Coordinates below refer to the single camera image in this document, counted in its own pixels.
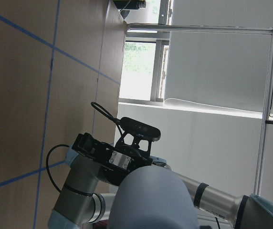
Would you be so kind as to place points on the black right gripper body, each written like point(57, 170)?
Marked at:
point(115, 162)

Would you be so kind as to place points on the light blue plastic cup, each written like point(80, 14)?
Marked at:
point(152, 198)

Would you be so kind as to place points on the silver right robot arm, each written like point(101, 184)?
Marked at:
point(86, 200)

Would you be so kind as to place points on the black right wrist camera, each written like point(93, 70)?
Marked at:
point(136, 128)

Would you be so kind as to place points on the aluminium frame post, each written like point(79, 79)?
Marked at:
point(269, 78)

